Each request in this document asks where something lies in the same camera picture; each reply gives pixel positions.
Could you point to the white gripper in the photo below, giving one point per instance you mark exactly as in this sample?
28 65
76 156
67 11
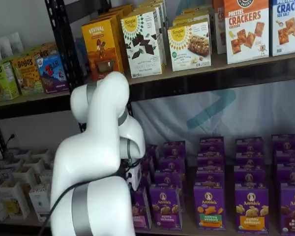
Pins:
135 177

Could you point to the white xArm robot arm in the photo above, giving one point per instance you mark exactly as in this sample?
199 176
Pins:
96 147

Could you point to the purple Annie's box pink patch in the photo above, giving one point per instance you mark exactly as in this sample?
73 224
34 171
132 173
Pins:
141 209

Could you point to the purple Annie's bunny grahams box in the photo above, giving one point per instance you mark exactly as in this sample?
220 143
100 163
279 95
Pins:
174 148
172 164
166 209
168 178

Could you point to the purple Annie's hidden veggies box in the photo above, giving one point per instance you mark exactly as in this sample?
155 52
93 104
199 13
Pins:
211 145
209 209
210 161
210 176

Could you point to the purple Annie's box orange patch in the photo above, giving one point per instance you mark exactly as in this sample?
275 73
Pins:
249 145
249 159
252 209
249 175

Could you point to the blue snack box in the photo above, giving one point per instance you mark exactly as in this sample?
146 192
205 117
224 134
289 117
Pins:
81 56

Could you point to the blue purple Z Bar box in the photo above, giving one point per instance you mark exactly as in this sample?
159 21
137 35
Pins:
52 73

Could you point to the orange Revival box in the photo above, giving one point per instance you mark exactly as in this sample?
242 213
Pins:
100 49
118 12

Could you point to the white Simple Mills thins box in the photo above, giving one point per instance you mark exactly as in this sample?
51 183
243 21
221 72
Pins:
142 44
150 5

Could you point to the white Simple Mills bar box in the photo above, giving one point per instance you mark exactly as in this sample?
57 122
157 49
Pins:
191 16
189 46

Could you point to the black metal shelf rack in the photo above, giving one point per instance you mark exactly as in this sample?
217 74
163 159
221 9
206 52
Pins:
61 49

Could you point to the orange Bobo's snack box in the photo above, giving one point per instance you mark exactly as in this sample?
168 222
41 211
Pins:
27 76
44 50

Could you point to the purple Annie's box brown patch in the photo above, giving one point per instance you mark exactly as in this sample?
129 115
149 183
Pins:
288 158
291 174
293 209
286 142

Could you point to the green Bobo's snack box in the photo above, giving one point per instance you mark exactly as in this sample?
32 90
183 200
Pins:
2 81

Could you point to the white orange pretzel crackers box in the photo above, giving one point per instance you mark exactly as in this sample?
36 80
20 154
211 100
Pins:
247 32
218 24

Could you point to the white blue pretzel crackers box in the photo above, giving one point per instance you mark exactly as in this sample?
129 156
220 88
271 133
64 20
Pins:
288 27

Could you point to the white backdrop sheet teal logo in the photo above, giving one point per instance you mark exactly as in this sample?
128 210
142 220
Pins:
211 110

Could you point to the white paper bag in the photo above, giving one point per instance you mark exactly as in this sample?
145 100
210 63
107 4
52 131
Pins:
16 41
0 49

